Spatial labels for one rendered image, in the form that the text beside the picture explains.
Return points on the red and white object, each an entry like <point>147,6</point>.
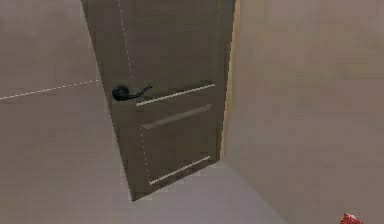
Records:
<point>350,219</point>

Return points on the dark brown room door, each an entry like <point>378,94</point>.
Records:
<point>173,60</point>

